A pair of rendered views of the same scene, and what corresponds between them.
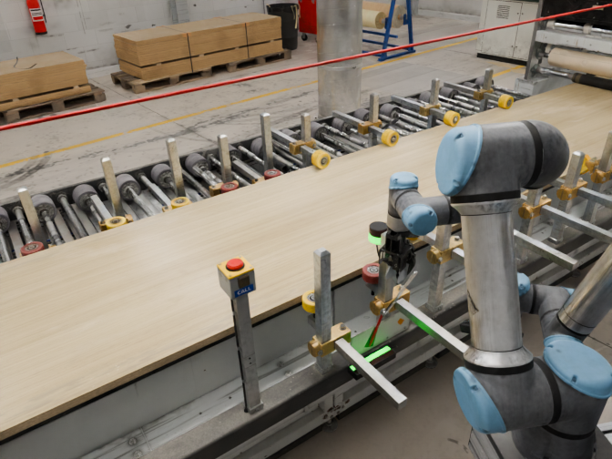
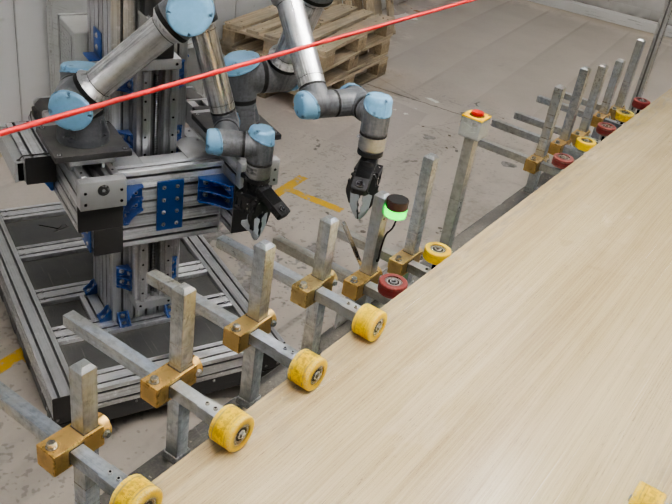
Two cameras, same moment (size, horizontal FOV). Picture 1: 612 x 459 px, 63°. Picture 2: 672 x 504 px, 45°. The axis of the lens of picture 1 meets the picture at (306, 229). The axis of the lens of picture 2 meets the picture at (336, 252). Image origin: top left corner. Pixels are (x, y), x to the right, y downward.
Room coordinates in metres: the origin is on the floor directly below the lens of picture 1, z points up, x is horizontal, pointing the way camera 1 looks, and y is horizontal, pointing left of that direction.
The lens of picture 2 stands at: (2.98, -1.20, 2.10)
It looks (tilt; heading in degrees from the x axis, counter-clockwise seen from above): 31 degrees down; 154
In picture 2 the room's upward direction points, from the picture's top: 9 degrees clockwise
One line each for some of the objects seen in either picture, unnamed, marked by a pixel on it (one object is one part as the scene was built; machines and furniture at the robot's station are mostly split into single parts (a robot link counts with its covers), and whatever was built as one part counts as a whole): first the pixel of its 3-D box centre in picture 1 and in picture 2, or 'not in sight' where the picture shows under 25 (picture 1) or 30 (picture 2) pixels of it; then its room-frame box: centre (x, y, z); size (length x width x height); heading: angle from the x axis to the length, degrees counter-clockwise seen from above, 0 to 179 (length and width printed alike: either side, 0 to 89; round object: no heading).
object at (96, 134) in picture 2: not in sight; (83, 122); (0.69, -0.96, 1.09); 0.15 x 0.15 x 0.10
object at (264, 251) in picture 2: not in sight; (256, 328); (1.55, -0.67, 0.93); 0.04 x 0.04 x 0.48; 33
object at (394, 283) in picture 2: (373, 281); (390, 296); (1.38, -0.23, 0.85); 0.08 x 0.08 x 0.11
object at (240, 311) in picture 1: (246, 352); (457, 198); (1.00, 0.18, 0.93); 0.05 x 0.05 x 0.45; 33
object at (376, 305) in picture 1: (389, 300); (363, 281); (1.29, -0.27, 0.85); 0.14 x 0.06 x 0.05; 123
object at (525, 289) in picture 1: (511, 295); (259, 145); (0.96, -0.50, 1.13); 0.09 x 0.08 x 0.11; 74
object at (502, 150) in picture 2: not in sight; (513, 155); (0.54, 0.71, 0.84); 0.44 x 0.03 x 0.04; 33
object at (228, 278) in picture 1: (237, 278); (474, 126); (1.00, 0.18, 1.18); 0.07 x 0.07 x 0.08; 33
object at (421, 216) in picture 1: (422, 212); (351, 101); (1.08, -0.29, 1.30); 0.11 x 0.11 x 0.08; 8
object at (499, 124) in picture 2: not in sight; (538, 139); (0.40, 0.92, 0.84); 0.44 x 0.03 x 0.04; 33
